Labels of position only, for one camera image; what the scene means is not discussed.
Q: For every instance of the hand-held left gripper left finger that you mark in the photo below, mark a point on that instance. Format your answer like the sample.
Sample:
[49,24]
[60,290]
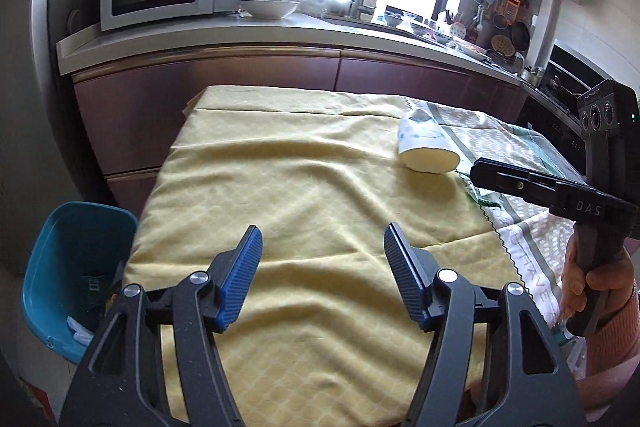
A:
[245,277]

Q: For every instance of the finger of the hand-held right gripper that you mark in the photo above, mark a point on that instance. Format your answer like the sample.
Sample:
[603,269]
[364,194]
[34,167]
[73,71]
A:
[500,177]

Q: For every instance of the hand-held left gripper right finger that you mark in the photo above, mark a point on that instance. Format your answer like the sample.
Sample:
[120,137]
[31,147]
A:
[402,267]

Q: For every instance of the blue plastic bin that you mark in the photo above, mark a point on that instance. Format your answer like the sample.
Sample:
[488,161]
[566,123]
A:
[55,247]

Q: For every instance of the person's right forearm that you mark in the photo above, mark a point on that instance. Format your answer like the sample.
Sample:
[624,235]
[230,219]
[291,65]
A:
[615,352]

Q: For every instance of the person's right hand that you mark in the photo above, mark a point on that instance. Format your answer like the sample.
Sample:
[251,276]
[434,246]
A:
[612,282]

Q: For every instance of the black oven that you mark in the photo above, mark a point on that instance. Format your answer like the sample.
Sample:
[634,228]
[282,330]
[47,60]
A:
[555,107]

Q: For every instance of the grey patterned cloth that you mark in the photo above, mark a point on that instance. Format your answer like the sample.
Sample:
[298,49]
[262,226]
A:
[525,247]

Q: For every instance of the yellow tablecloth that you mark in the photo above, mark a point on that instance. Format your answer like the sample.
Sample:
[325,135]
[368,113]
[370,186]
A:
[300,187]

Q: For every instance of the round wooden trivet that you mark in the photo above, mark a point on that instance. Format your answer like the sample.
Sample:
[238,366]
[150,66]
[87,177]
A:
[500,44]

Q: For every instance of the black frying pan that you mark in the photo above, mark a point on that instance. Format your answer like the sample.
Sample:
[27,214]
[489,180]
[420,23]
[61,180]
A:
[520,36]

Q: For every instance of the mauve base cabinets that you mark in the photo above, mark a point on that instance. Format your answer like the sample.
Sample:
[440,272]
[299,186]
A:
[225,77]

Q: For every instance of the white kitchen countertop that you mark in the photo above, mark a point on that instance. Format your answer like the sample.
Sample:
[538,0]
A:
[200,37]

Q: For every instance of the white bowl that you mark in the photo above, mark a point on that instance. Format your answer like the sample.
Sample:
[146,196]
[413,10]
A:
[270,8]

